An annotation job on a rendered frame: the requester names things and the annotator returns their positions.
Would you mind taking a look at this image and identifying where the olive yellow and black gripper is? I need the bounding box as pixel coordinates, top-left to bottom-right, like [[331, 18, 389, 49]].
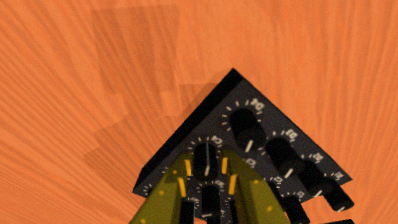
[[128, 149, 291, 224]]

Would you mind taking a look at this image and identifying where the black knob box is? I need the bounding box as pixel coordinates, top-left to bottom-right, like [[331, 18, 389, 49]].
[[132, 68, 355, 224]]

